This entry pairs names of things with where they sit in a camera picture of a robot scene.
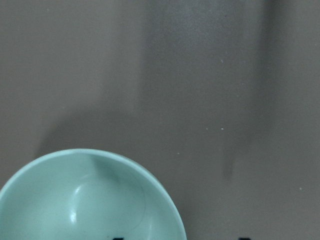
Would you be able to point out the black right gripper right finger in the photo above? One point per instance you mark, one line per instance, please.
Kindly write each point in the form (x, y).
(244, 238)

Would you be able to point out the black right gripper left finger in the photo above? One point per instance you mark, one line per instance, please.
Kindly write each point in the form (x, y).
(118, 238)

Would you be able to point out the green bowl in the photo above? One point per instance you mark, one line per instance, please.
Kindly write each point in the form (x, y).
(87, 194)

